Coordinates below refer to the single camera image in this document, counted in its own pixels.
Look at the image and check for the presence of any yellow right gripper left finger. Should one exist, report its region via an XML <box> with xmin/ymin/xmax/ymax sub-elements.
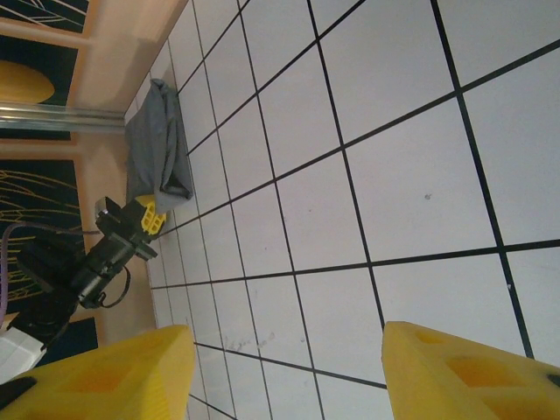
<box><xmin>0</xmin><ymin>324</ymin><xmax>197</xmax><ymax>420</ymax></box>

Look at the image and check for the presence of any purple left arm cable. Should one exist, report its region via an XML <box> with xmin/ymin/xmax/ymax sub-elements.
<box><xmin>0</xmin><ymin>221</ymin><xmax>49</xmax><ymax>327</ymax></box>

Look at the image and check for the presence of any thin black cable loop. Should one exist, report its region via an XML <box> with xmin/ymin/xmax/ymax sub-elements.
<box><xmin>96</xmin><ymin>265</ymin><xmax>133</xmax><ymax>310</ymax></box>

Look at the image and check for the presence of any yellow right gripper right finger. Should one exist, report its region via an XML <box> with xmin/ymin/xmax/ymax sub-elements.
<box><xmin>381</xmin><ymin>321</ymin><xmax>560</xmax><ymax>420</ymax></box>

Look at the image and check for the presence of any grey t-shirt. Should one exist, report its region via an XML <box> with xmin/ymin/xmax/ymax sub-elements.
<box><xmin>124</xmin><ymin>78</ymin><xmax>195</xmax><ymax>211</ymax></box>

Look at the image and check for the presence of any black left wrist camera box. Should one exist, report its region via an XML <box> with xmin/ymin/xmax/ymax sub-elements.
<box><xmin>94</xmin><ymin>196</ymin><xmax>122</xmax><ymax>219</ymax></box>

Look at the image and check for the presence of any aluminium corner post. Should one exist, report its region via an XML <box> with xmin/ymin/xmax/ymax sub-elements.
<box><xmin>0</xmin><ymin>100</ymin><xmax>128</xmax><ymax>135</ymax></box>

